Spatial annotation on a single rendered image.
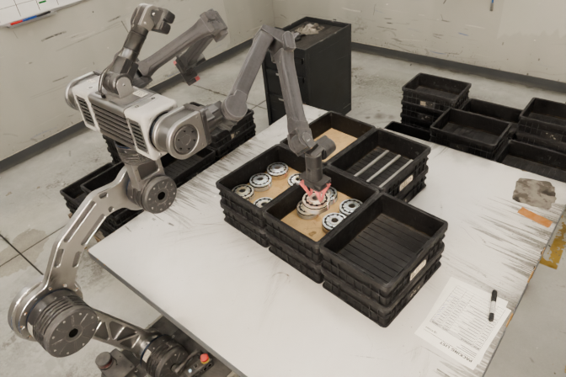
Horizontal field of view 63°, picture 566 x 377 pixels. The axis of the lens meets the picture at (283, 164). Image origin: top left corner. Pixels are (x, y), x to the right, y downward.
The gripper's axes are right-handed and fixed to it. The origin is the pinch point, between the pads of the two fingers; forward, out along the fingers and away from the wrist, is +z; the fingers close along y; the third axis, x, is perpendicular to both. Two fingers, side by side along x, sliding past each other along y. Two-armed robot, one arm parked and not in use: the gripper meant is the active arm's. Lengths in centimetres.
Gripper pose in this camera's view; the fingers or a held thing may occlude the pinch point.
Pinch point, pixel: (315, 196)
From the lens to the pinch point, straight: 168.4
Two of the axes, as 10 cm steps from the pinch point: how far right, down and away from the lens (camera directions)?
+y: -7.2, -3.7, 6.0
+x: -6.9, 4.8, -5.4
